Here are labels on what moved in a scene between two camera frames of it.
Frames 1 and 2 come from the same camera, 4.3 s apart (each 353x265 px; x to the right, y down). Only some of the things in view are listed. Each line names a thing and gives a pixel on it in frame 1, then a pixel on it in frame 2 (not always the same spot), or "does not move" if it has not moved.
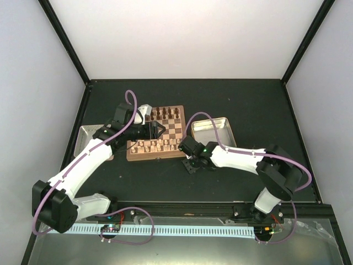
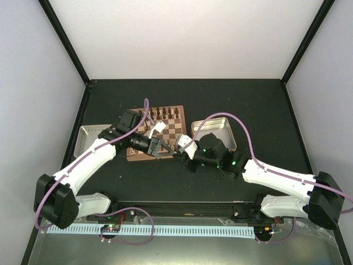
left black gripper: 151,132 to 153,146
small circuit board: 111,227 does not move
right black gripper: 190,169 does not move
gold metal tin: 202,131 does not move
